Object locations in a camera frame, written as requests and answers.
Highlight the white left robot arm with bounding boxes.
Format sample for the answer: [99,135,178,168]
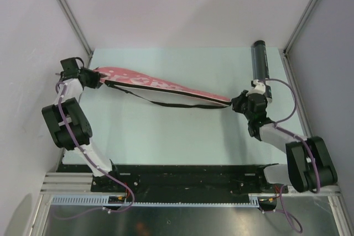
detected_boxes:
[41,57,122,192]

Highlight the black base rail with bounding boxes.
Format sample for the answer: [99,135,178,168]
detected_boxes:
[90,165,288,205]

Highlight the left aluminium frame post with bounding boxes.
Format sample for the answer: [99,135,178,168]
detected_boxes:
[56,0,93,59]

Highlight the right aluminium frame post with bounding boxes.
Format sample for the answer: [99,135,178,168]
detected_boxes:
[282,0,337,56]

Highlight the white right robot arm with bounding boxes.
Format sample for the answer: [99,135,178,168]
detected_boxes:
[231,91,338,193]

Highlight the black shuttlecock tube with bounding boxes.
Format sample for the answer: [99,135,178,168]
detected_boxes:
[251,40,273,103]

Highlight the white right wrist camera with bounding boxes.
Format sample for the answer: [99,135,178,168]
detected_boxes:
[249,79,267,95]

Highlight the aluminium frame post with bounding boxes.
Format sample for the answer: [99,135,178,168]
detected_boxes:
[56,0,93,59]
[282,0,337,56]

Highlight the pink racket bag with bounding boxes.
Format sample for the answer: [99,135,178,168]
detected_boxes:
[94,67,231,109]

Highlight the aluminium base extrusion rail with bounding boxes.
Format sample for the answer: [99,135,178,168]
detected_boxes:
[40,172,96,196]

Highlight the grey slotted cable duct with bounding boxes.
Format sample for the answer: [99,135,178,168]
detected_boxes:
[51,195,259,208]

